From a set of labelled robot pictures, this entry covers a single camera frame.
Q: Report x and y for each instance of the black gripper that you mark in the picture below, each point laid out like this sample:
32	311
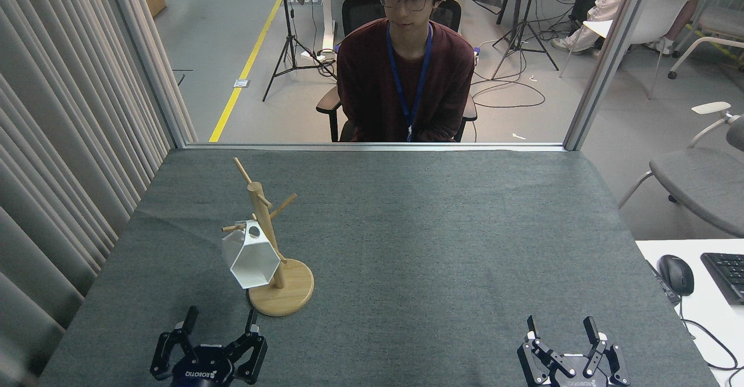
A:
200	369
575	375

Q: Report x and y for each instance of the white hexagonal cup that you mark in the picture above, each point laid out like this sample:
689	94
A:
250	271

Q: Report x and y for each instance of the wooden cup rack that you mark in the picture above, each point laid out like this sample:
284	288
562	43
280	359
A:
290	297

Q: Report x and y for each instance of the black bar-shaped device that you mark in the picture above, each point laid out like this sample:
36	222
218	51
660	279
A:
662	285

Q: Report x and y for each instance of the black computer mouse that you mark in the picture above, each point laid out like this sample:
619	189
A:
677	275

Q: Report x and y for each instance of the white desk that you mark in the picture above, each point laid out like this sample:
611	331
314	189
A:
712	329

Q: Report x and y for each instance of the black keyboard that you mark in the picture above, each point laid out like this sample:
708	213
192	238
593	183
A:
728	276

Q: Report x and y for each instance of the grey felt table cover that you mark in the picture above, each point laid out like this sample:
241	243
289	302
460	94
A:
436	230

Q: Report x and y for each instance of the large grey white-framed chair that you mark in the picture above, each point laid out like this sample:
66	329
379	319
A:
703	183

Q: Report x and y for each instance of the beige pleated curtain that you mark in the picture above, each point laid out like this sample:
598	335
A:
58	143

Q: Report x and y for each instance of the metal floor socket plate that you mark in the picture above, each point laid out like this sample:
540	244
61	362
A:
242	83

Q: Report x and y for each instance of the yellow floor tape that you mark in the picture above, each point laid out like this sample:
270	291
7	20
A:
244	73

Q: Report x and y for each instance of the white power strip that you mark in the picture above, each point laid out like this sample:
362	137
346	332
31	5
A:
314	56

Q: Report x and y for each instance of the black tripod stand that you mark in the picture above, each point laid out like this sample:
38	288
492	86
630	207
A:
289	32
523	27

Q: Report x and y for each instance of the white-legged desk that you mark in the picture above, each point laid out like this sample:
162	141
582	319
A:
328	21

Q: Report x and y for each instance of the white plastic chair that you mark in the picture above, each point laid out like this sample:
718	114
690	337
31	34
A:
662	15

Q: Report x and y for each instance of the seated person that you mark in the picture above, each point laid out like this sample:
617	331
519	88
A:
604	3

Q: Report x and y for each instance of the small grey white-framed chair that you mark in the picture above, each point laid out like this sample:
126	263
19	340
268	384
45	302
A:
723	24

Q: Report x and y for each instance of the black office chair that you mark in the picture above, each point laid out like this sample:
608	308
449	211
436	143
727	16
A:
357	12

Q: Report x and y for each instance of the black-rimmed eyeglasses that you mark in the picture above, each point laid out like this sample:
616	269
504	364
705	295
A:
407	0

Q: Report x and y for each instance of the silver aluminium rail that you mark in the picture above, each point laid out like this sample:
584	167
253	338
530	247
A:
372	146

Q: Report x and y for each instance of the silver aluminium post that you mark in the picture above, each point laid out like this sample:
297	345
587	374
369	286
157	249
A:
610	56
148	56

